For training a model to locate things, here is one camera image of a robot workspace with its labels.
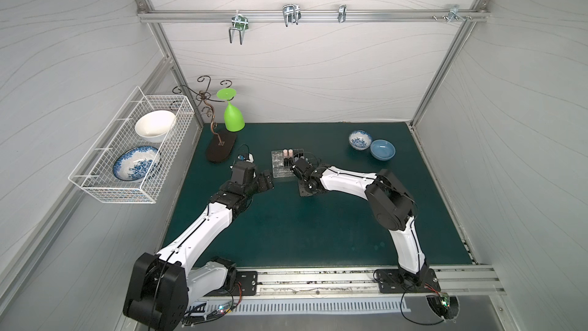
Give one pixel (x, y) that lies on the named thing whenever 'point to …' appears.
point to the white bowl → (153, 126)
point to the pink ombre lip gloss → (290, 152)
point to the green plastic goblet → (233, 120)
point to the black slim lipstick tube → (285, 162)
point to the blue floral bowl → (359, 139)
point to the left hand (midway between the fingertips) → (263, 176)
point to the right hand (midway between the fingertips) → (306, 187)
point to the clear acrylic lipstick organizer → (279, 169)
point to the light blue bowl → (383, 149)
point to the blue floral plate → (134, 164)
